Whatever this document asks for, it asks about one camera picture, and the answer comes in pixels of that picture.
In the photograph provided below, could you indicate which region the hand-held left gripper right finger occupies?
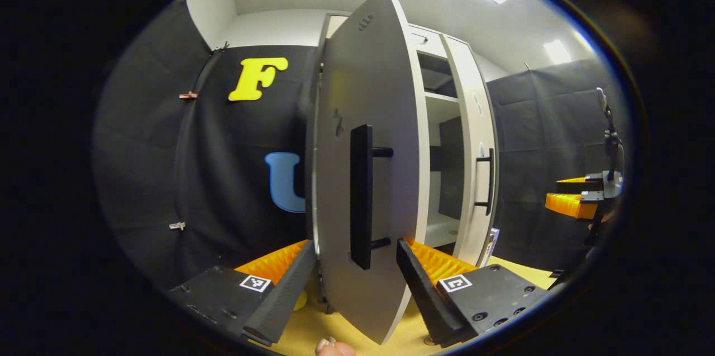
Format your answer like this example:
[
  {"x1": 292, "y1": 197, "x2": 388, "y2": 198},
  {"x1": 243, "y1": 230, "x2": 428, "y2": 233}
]
[{"x1": 395, "y1": 236, "x2": 552, "y2": 349}]

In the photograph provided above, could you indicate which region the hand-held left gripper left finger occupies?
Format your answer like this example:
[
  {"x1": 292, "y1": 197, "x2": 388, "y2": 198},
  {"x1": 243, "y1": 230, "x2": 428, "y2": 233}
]
[{"x1": 166, "y1": 239, "x2": 318, "y2": 345}]

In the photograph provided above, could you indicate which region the white cabinet door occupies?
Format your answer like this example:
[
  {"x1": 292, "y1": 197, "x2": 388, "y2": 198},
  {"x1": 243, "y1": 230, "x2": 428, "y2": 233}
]
[
  {"x1": 313, "y1": 0, "x2": 431, "y2": 345},
  {"x1": 440, "y1": 34, "x2": 501, "y2": 268}
]

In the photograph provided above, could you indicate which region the white cabinet shelf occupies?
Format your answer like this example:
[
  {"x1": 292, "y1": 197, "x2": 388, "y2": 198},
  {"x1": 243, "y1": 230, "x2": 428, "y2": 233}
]
[
  {"x1": 424, "y1": 91, "x2": 460, "y2": 123},
  {"x1": 425, "y1": 211, "x2": 462, "y2": 248}
]

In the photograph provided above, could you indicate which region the white and grey cabinet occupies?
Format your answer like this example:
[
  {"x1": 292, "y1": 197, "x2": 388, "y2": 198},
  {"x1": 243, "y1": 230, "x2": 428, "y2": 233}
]
[{"x1": 306, "y1": 12, "x2": 493, "y2": 312}]

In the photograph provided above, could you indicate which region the white cabinet drawer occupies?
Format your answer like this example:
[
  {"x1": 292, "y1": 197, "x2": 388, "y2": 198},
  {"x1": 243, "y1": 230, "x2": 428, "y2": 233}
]
[{"x1": 408, "y1": 25, "x2": 449, "y2": 58}]

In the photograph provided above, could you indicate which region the white printed card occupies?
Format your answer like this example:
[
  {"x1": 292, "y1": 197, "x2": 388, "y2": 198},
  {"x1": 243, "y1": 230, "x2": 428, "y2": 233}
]
[{"x1": 485, "y1": 227, "x2": 501, "y2": 268}]

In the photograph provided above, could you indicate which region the small ceiling light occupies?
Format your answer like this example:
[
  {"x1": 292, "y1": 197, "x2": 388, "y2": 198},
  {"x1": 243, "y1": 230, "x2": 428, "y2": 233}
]
[{"x1": 544, "y1": 39, "x2": 574, "y2": 65}]

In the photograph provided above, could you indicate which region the black door handle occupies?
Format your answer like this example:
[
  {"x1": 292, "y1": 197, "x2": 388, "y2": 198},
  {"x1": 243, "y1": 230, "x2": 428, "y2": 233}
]
[
  {"x1": 349, "y1": 124, "x2": 395, "y2": 271},
  {"x1": 474, "y1": 148, "x2": 496, "y2": 216}
]

